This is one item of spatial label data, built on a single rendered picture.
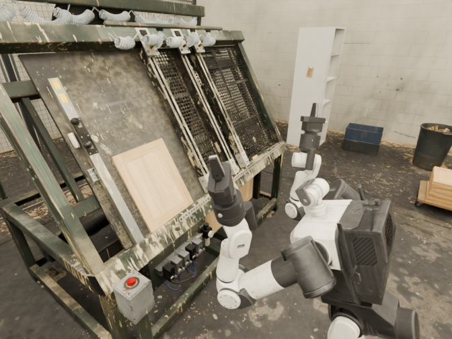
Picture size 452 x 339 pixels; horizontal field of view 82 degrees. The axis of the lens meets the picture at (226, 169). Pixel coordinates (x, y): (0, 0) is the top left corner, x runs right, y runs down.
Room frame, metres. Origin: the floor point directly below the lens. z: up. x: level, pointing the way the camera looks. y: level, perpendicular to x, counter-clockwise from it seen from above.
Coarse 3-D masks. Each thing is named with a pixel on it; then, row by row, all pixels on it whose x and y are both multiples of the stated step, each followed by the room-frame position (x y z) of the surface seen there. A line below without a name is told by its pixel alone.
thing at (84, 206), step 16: (208, 64) 2.52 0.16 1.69; (16, 96) 1.25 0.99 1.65; (32, 96) 1.32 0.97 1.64; (32, 112) 1.27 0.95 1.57; (240, 128) 2.37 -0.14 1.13; (48, 144) 1.21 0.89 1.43; (208, 144) 1.96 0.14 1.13; (64, 176) 1.16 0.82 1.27; (80, 192) 1.15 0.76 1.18; (80, 208) 1.08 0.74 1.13; (96, 208) 1.13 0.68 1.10
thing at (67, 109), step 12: (48, 84) 1.34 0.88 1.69; (60, 84) 1.36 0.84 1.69; (60, 108) 1.32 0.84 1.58; (72, 108) 1.32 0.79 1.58; (96, 156) 1.24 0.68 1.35; (96, 168) 1.20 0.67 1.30; (108, 180) 1.20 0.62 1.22; (108, 192) 1.16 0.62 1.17; (120, 204) 1.16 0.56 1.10; (120, 216) 1.13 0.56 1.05; (132, 216) 1.15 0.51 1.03; (132, 228) 1.11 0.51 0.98; (132, 240) 1.09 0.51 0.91
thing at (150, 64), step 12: (144, 48) 1.88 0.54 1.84; (156, 48) 1.92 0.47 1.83; (144, 60) 1.89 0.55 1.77; (156, 72) 1.85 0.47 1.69; (156, 84) 1.84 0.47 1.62; (168, 96) 1.80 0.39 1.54; (168, 108) 1.78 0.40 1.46; (180, 120) 1.78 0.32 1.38; (180, 132) 1.73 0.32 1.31; (192, 144) 1.72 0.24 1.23; (192, 156) 1.67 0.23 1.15; (204, 168) 1.66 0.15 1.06; (204, 180) 1.62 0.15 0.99
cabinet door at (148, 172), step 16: (160, 144) 1.59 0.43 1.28; (112, 160) 1.32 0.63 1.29; (128, 160) 1.37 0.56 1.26; (144, 160) 1.44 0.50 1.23; (160, 160) 1.51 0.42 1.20; (128, 176) 1.31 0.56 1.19; (144, 176) 1.37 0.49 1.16; (160, 176) 1.44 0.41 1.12; (176, 176) 1.52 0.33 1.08; (144, 192) 1.31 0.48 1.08; (160, 192) 1.37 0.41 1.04; (176, 192) 1.45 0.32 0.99; (144, 208) 1.24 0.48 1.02; (160, 208) 1.31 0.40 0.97; (176, 208) 1.38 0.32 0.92; (160, 224) 1.24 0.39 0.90
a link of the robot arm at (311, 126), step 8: (304, 120) 1.10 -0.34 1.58; (312, 120) 1.10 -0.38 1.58; (320, 120) 1.12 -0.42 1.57; (304, 128) 1.11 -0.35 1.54; (312, 128) 1.10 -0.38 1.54; (320, 128) 1.11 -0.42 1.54; (304, 136) 1.09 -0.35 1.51; (312, 136) 1.08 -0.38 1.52; (320, 136) 1.09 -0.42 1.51; (312, 144) 1.07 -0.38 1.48
